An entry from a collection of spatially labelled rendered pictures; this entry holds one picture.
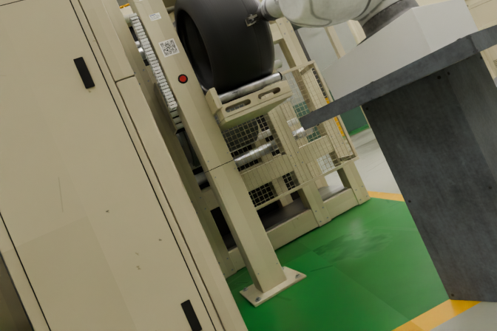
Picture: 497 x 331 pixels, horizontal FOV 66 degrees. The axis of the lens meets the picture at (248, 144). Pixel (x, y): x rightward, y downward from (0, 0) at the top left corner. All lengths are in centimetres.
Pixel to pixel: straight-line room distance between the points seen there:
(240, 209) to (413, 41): 110
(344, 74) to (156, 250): 68
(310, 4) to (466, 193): 61
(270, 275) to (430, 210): 91
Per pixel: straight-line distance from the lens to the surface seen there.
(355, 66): 110
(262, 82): 183
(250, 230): 180
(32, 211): 95
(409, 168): 114
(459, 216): 115
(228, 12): 176
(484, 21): 646
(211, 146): 178
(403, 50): 103
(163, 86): 184
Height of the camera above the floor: 61
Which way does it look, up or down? 1 degrees up
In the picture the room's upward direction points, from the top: 24 degrees counter-clockwise
